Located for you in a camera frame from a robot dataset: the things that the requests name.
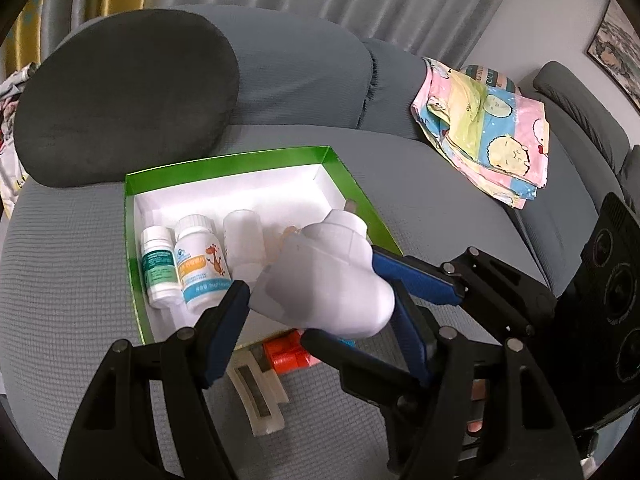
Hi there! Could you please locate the orange plastic toy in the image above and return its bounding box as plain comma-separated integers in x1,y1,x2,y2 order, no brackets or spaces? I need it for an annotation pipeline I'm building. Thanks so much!
264,330,321,375

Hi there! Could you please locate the small white bottle green label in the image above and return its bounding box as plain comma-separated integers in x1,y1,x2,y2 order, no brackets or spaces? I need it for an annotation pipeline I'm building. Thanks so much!
140,226,182,309

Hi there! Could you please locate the white bottle blue orange label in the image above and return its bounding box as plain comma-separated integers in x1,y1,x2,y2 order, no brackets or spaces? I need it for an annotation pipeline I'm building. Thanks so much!
173,214,232,313

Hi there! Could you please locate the grey armchair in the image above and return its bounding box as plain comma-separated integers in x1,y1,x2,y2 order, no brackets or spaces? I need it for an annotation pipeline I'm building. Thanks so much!
505,60,640,301

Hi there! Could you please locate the white printed cloth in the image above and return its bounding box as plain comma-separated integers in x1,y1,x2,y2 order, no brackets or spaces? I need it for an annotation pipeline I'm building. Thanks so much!
0,62,38,221

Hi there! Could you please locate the dark grey cushion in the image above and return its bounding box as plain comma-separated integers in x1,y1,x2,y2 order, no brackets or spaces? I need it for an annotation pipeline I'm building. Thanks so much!
14,9,240,187

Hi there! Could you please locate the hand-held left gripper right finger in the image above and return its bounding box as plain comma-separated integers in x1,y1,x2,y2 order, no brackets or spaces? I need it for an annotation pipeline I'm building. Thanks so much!
391,284,582,480

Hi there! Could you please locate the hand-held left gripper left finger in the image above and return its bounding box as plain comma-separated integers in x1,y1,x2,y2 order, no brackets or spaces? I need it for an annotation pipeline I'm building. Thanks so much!
57,280,252,480

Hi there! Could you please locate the green cardboard box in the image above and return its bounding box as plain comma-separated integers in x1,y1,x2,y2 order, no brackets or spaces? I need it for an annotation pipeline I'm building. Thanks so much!
124,145,405,346

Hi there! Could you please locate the white plastic container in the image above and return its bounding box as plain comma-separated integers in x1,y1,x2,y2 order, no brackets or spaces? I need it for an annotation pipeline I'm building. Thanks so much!
248,200,397,338

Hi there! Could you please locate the pastel cartoon printed cloth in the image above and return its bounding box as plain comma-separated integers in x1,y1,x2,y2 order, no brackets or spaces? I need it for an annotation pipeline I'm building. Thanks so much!
411,57,551,211

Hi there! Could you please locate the translucent orange plastic piece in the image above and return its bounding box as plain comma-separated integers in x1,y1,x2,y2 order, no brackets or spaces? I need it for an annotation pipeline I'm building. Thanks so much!
272,225,303,261

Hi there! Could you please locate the translucent white bottle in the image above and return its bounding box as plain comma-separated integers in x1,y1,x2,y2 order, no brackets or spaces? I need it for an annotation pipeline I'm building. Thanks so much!
222,209,265,281

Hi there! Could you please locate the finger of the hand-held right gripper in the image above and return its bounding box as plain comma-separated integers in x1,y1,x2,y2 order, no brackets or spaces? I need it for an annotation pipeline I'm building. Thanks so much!
299,328,434,412
371,245,559,348

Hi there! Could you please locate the framed wall picture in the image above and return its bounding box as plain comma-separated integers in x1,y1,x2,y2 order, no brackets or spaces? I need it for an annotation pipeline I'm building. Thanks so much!
586,0,640,98

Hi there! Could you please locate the cream hair clip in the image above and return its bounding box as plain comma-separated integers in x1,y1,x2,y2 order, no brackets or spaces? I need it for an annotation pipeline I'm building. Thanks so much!
227,347,290,436

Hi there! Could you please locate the grey sofa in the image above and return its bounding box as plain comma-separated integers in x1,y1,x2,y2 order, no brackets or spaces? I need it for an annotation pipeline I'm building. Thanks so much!
0,4,566,480

